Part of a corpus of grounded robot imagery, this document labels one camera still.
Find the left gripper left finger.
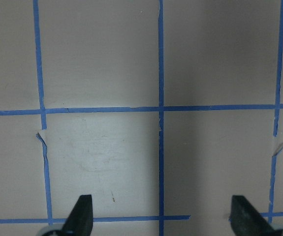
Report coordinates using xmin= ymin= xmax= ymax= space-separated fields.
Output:
xmin=61 ymin=195 xmax=93 ymax=236

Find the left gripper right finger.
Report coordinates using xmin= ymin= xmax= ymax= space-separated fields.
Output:
xmin=230 ymin=195 xmax=275 ymax=236

